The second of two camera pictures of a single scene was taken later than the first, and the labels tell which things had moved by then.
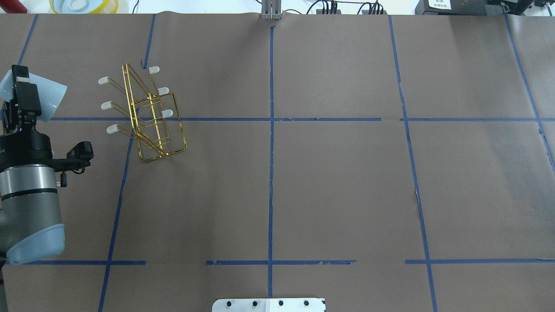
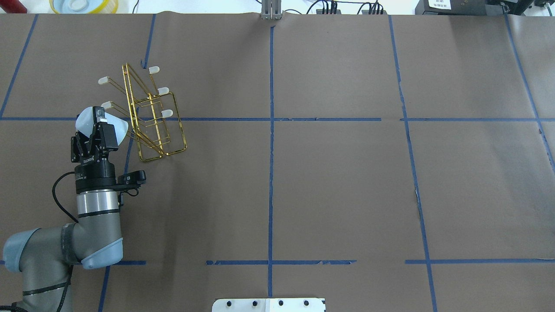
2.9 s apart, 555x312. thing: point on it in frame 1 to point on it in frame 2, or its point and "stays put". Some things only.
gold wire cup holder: x=157 y=129 stays put
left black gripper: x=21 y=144 to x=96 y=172
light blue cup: x=50 y=92 to x=85 y=118
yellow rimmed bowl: x=84 y=6 stays put
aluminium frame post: x=271 y=10 stays put
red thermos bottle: x=13 y=6 stays put
